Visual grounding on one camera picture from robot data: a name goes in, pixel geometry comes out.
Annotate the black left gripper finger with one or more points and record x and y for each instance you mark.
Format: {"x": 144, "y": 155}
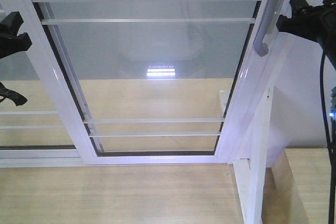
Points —
{"x": 11, "y": 24}
{"x": 11, "y": 44}

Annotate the white framed sliding glass door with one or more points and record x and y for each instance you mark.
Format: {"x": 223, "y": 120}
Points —
{"x": 95, "y": 159}

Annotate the white triangular support bracket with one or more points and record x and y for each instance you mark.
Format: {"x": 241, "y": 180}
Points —
{"x": 249, "y": 163}

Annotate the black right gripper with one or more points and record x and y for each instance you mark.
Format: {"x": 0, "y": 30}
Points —
{"x": 304, "y": 25}

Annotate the light wooden platform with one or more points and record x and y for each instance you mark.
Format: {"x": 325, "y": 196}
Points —
{"x": 135, "y": 115}

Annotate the grey metal door handle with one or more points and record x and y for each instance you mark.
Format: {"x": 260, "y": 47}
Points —
{"x": 261, "y": 48}

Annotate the green circuit board strip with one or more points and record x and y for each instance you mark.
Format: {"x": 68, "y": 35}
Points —
{"x": 332, "y": 110}

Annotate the white fixed glass door panel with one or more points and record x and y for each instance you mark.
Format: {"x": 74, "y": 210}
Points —
{"x": 49, "y": 125}

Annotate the light wooden block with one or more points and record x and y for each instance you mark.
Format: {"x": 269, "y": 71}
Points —
{"x": 297, "y": 187}

